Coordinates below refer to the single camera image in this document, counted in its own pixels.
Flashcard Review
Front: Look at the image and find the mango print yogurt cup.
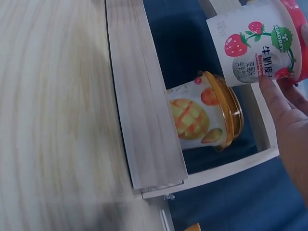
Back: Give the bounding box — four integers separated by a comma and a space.
165, 70, 244, 152

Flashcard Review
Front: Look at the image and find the white wooden drawer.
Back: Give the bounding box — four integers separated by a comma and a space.
105, 0, 282, 200

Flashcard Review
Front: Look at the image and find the person's right hand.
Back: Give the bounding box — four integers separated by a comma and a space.
257, 23, 308, 212

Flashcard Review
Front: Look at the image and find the orange object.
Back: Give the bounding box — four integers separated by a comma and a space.
184, 222, 202, 231

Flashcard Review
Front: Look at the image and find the strawberry print yogurt cup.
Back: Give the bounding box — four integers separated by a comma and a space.
205, 0, 308, 88

